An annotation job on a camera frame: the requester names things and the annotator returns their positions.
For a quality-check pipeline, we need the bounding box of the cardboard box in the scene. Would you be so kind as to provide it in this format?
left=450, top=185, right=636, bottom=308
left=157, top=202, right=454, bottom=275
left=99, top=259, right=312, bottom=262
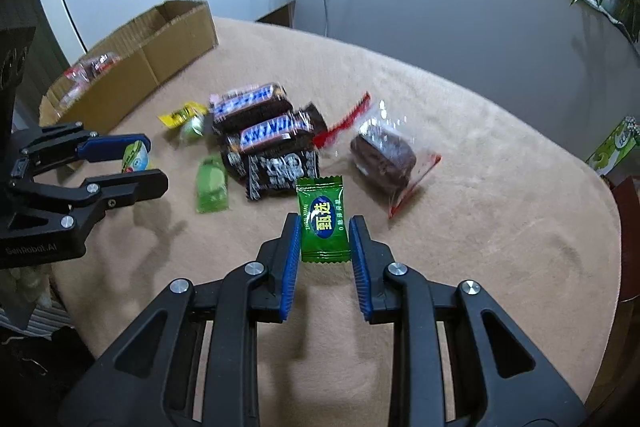
left=39, top=0, right=218, bottom=133

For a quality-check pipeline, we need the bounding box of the Snickers bar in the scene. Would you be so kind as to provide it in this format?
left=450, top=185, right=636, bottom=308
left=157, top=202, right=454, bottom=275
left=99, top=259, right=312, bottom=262
left=209, top=82, right=293, bottom=134
left=220, top=103, right=328, bottom=169

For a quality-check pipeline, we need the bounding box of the yellow candy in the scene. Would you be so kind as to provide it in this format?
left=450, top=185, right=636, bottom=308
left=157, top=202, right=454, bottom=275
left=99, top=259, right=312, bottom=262
left=158, top=102, right=207, bottom=129

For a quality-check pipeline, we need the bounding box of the brownie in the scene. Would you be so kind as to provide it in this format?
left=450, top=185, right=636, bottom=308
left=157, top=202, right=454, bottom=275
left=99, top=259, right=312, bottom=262
left=349, top=98, right=442, bottom=219

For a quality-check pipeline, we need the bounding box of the beige tablecloth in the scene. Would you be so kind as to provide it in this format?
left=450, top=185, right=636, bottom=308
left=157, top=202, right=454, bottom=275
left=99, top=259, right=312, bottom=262
left=53, top=18, right=620, bottom=397

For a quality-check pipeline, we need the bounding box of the light green candy packet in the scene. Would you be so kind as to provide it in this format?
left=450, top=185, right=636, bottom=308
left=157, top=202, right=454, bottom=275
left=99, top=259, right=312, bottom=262
left=195, top=155, right=228, bottom=213

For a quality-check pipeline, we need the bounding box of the black patterned snack packet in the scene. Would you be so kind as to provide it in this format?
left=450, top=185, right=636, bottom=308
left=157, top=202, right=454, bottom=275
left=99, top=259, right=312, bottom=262
left=245, top=148, right=320, bottom=202

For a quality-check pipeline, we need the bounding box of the green snack bag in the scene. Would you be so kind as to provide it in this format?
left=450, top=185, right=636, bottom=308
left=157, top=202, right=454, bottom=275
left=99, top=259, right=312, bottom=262
left=586, top=116, right=639, bottom=176

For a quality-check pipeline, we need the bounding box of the clear green candy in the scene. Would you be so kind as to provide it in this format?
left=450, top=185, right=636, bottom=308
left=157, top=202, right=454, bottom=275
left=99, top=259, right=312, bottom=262
left=179, top=114, right=205, bottom=145

